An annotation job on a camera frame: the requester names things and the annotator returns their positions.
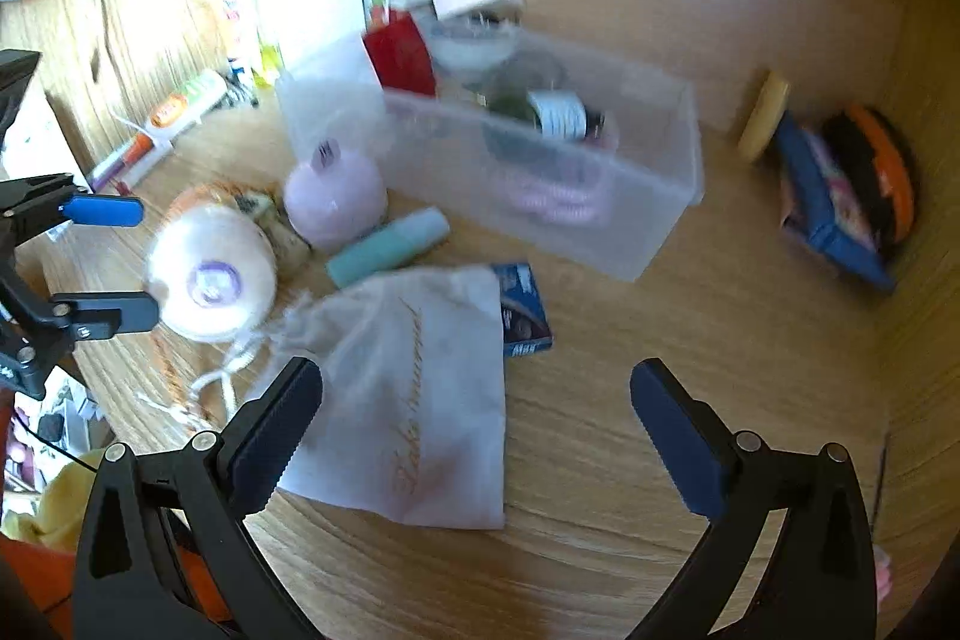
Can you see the blue printed packet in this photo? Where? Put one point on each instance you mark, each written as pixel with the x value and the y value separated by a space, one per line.
pixel 825 205

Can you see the orange and white round item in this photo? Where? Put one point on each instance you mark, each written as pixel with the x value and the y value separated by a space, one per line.
pixel 199 197

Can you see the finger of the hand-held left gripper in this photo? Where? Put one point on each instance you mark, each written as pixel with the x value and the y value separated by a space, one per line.
pixel 112 312
pixel 105 209

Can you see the round white container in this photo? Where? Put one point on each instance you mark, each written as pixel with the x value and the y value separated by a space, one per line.
pixel 472 48

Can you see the red card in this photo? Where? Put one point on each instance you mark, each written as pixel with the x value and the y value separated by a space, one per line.
pixel 401 55

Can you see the beige patterned item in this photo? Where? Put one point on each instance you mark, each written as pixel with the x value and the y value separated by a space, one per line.
pixel 277 227

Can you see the green and white tube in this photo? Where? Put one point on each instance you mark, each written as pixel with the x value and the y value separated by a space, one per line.
pixel 187 102

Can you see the orange cloth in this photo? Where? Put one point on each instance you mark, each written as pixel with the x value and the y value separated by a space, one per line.
pixel 45 584

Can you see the orange and black round case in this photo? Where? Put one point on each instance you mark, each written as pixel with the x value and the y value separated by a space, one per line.
pixel 877 168

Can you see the white round ball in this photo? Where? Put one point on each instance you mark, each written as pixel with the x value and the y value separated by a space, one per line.
pixel 210 280

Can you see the yellow round disc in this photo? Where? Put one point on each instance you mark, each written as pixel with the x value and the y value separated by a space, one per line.
pixel 763 115

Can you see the small blue box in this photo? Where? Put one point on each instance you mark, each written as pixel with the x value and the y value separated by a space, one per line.
pixel 525 310

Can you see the dark bottle with white label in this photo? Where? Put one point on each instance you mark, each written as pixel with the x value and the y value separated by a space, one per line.
pixel 555 111

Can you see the wooden desktop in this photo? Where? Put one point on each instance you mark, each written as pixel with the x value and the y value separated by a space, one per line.
pixel 600 460

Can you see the yellow cloth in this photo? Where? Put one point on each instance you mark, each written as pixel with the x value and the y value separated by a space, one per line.
pixel 64 497

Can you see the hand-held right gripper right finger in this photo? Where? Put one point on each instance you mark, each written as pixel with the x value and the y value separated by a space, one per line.
pixel 686 441

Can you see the pink round bottle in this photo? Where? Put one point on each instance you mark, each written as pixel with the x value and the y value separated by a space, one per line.
pixel 337 201

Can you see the clear plastic storage bin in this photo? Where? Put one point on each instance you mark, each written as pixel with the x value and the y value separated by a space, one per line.
pixel 525 175

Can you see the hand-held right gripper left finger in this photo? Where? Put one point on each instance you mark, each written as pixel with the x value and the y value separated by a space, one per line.
pixel 262 437

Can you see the teal tube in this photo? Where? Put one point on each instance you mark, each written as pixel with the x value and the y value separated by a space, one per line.
pixel 386 246

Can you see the orange and white tube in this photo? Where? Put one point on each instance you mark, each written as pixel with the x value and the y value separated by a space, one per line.
pixel 131 156

